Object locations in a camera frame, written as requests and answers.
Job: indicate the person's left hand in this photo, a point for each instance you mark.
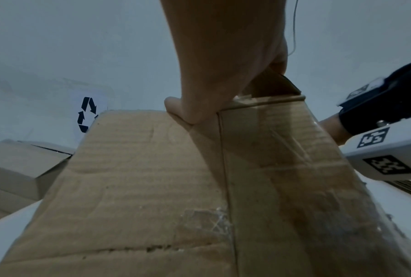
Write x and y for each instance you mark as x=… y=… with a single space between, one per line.
x=226 y=54

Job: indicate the person's right hand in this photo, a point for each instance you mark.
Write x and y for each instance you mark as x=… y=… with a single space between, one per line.
x=334 y=128

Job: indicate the black marker wrist band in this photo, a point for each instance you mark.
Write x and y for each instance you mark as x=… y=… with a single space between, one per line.
x=380 y=108

